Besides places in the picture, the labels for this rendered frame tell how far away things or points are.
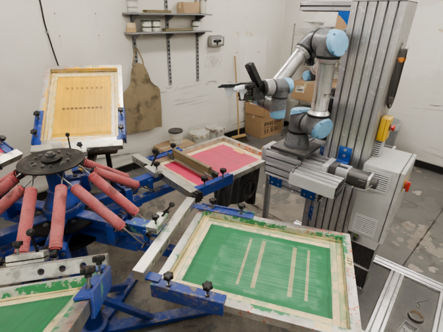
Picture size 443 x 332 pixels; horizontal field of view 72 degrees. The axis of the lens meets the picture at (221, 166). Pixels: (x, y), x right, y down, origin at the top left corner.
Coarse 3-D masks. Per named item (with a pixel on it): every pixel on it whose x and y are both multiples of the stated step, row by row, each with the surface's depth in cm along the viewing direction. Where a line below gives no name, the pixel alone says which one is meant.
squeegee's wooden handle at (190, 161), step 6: (174, 150) 222; (174, 156) 224; (180, 156) 218; (186, 156) 213; (186, 162) 215; (192, 162) 209; (198, 162) 204; (198, 168) 206; (204, 168) 200; (210, 168) 199; (204, 174) 202; (210, 174) 201
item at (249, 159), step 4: (240, 156) 239; (244, 156) 239; (248, 156) 239; (248, 160) 233; (252, 160) 233; (256, 160) 233; (240, 164) 227; (244, 164) 227; (248, 164) 227; (212, 168) 220; (232, 168) 221; (236, 168) 221; (188, 172) 214; (192, 172) 214; (228, 172) 215; (184, 176) 209; (188, 176) 209; (192, 176) 209; (196, 176) 209; (200, 176) 209; (192, 180) 203; (196, 180) 203; (200, 180) 203; (208, 180) 204
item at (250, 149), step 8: (224, 136) 267; (200, 144) 250; (208, 144) 256; (232, 144) 260; (240, 144) 253; (184, 152) 240; (256, 152) 242; (160, 160) 226; (248, 168) 213; (256, 168) 220; (176, 176) 201; (240, 176) 209; (192, 184) 192
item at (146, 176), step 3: (144, 174) 192; (147, 174) 192; (135, 177) 188; (138, 177) 188; (141, 177) 188; (144, 177) 188; (147, 177) 188; (150, 177) 189; (153, 177) 191; (156, 177) 193; (159, 177) 194; (138, 180) 184; (141, 180) 185; (144, 180) 187; (147, 180) 188; (153, 180) 192; (156, 180) 193; (141, 183) 186; (144, 183) 188; (147, 183) 189
